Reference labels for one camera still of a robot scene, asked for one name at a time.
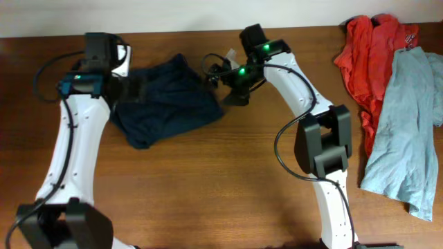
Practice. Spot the red shirt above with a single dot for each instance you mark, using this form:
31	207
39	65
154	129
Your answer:
366	61

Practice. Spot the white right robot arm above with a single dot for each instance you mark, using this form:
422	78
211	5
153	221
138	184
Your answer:
323	141

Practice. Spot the light blue shirt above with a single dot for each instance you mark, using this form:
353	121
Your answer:
403	164

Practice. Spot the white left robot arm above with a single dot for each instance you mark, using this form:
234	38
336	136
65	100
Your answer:
63	214

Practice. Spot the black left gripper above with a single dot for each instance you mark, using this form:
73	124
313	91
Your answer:
136	90

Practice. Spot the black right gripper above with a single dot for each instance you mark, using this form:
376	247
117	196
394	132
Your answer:
241	95

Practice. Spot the navy blue shorts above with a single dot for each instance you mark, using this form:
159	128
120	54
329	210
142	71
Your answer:
177	102

